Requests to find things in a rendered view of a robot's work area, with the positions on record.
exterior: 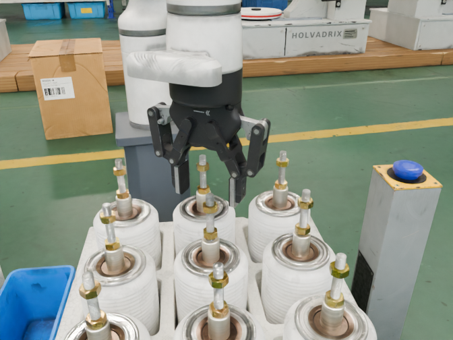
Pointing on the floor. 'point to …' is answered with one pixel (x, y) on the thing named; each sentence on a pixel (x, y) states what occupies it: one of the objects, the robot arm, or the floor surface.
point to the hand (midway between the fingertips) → (207, 187)
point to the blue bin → (34, 302)
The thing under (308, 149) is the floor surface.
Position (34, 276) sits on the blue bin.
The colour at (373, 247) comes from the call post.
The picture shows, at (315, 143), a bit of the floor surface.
